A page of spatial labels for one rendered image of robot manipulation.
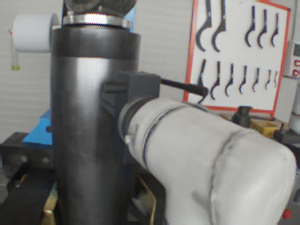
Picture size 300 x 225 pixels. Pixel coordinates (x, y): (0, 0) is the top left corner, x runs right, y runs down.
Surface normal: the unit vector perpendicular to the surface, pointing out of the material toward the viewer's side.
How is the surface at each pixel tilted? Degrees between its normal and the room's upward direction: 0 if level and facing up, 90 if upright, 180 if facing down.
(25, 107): 90
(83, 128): 90
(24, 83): 90
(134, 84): 90
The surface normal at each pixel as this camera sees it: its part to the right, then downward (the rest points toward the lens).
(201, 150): -0.51, -0.67
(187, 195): -0.85, 0.08
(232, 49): 0.14, 0.27
